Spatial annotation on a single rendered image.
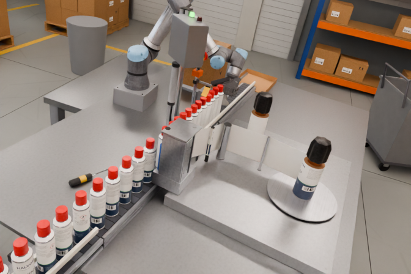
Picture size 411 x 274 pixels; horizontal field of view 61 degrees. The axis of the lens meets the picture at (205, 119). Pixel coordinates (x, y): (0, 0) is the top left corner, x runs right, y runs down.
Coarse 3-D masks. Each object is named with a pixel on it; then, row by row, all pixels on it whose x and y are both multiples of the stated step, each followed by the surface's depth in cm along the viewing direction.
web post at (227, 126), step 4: (224, 124) 159; (228, 124) 159; (224, 128) 159; (228, 128) 158; (224, 132) 159; (228, 132) 159; (224, 136) 160; (228, 136) 161; (220, 140) 163; (224, 140) 161; (220, 144) 163; (224, 144) 163; (220, 148) 164; (224, 148) 164; (220, 152) 165; (224, 152) 166; (216, 156) 168; (220, 156) 166; (224, 156) 169
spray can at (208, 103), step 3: (207, 96) 178; (210, 96) 178; (207, 99) 178; (210, 99) 179; (207, 102) 179; (210, 102) 180; (207, 105) 179; (210, 105) 180; (207, 108) 180; (210, 108) 181; (207, 111) 181; (207, 114) 182; (207, 117) 183; (204, 120) 184; (207, 120) 184; (204, 123) 184; (207, 123) 186; (204, 126) 185
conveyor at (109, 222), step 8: (240, 88) 244; (144, 184) 143; (152, 184) 144; (144, 192) 139; (136, 200) 135; (120, 208) 130; (128, 208) 131; (120, 216) 127; (112, 224) 123; (104, 232) 119
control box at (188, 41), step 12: (180, 24) 148; (192, 24) 143; (204, 24) 146; (180, 36) 149; (192, 36) 145; (204, 36) 148; (180, 48) 151; (192, 48) 148; (204, 48) 151; (180, 60) 152; (192, 60) 151
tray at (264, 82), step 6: (252, 72) 282; (258, 72) 280; (246, 78) 274; (252, 78) 275; (258, 78) 278; (264, 78) 280; (270, 78) 278; (276, 78) 274; (258, 84) 267; (264, 84) 269; (270, 84) 271; (258, 90) 258; (264, 90) 259
